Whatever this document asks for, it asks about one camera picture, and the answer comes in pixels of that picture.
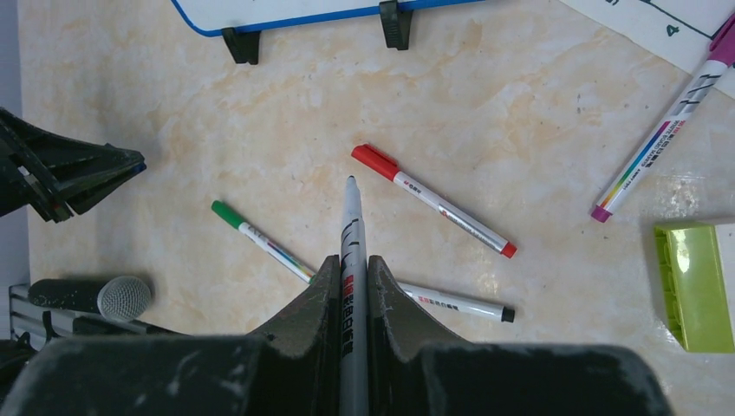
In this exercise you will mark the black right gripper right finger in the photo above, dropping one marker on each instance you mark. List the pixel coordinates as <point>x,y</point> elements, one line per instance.
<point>420,367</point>

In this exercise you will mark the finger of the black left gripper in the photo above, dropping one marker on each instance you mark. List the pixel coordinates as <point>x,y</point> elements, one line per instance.
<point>92,191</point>
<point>64,161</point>

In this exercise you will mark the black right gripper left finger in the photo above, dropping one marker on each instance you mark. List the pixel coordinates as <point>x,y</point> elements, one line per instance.
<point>287,366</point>

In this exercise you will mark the blue marker pen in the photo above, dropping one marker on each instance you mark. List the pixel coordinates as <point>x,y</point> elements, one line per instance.
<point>354,307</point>

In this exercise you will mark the blue framed whiteboard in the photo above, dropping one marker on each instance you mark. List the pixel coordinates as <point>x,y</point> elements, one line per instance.
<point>240,23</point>

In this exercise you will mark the green marker pen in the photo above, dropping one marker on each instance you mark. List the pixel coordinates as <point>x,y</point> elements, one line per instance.
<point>239,223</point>

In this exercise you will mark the black microphone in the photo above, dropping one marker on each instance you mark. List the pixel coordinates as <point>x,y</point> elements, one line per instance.
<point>122,299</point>

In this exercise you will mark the black marker pen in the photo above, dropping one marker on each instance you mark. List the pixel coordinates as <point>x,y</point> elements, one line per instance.
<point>460,304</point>

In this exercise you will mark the red marker pen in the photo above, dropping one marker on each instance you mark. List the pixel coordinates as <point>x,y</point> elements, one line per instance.
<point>387,167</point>

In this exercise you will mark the lime green toy brick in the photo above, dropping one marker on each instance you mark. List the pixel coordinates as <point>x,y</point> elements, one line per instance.
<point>696,266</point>

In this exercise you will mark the purple marker pen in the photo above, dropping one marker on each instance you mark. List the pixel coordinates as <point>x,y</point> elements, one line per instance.
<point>718,61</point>

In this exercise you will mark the green white chessboard mat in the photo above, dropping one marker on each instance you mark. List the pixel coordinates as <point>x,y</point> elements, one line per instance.
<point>678,31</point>

